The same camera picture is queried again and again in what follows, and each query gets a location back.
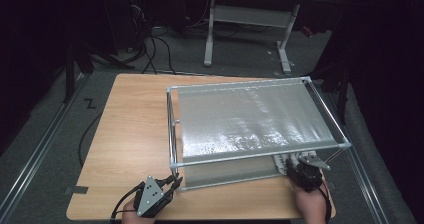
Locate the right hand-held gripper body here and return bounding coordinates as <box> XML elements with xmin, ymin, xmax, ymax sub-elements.
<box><xmin>285</xmin><ymin>152</ymin><xmax>331</xmax><ymax>193</ymax></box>

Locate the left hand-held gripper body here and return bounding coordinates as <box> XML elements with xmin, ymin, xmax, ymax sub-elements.
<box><xmin>133</xmin><ymin>175</ymin><xmax>176</xmax><ymax>218</ymax></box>

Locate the two-tier metal frame rack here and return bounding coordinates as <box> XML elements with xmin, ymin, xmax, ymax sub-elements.
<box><xmin>165</xmin><ymin>76</ymin><xmax>353</xmax><ymax>192</ymax></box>

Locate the person's left hand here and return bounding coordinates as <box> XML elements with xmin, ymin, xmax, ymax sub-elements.
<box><xmin>121</xmin><ymin>198</ymin><xmax>158</xmax><ymax>224</ymax></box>

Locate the person's right hand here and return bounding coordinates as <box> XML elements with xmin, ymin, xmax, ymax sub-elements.
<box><xmin>288</xmin><ymin>177</ymin><xmax>330</xmax><ymax>224</ymax></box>

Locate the grey tape piece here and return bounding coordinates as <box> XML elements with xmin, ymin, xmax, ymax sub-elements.
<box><xmin>64</xmin><ymin>185</ymin><xmax>89</xmax><ymax>195</ymax></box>

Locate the black metal stand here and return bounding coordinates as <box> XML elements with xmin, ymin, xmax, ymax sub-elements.
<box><xmin>291</xmin><ymin>62</ymin><xmax>351</xmax><ymax>125</ymax></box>
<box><xmin>63</xmin><ymin>42</ymin><xmax>134</xmax><ymax>104</ymax></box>

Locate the white-legged wooden desk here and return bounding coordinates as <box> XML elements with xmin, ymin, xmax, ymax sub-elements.
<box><xmin>199</xmin><ymin>0</ymin><xmax>344</xmax><ymax>75</ymax></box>

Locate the dark computer tower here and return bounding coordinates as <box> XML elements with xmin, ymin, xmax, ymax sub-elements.
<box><xmin>128</xmin><ymin>0</ymin><xmax>152</xmax><ymax>50</ymax></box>

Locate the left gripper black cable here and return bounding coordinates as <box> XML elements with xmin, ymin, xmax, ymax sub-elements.
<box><xmin>109</xmin><ymin>181</ymin><xmax>147</xmax><ymax>223</ymax></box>

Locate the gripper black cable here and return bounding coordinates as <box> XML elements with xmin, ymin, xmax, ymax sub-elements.
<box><xmin>316</xmin><ymin>178</ymin><xmax>334</xmax><ymax>223</ymax></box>
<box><xmin>109</xmin><ymin>181</ymin><xmax>147</xmax><ymax>223</ymax></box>

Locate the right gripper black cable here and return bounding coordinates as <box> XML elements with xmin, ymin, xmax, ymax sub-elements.
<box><xmin>316</xmin><ymin>178</ymin><xmax>334</xmax><ymax>223</ymax></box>

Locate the metal floor rail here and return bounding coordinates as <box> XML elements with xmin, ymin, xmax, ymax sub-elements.
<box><xmin>0</xmin><ymin>73</ymin><xmax>86</xmax><ymax>218</ymax></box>
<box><xmin>324</xmin><ymin>92</ymin><xmax>389</xmax><ymax>224</ymax></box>

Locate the black floor cable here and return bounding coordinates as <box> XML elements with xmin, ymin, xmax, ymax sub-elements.
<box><xmin>78</xmin><ymin>112</ymin><xmax>103</xmax><ymax>168</ymax></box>

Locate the thin grey floor cable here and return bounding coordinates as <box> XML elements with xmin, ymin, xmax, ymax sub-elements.
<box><xmin>151</xmin><ymin>68</ymin><xmax>209</xmax><ymax>77</ymax></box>

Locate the bundle of black cables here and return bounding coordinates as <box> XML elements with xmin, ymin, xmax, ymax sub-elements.
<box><xmin>128</xmin><ymin>23</ymin><xmax>178</xmax><ymax>76</ymax></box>

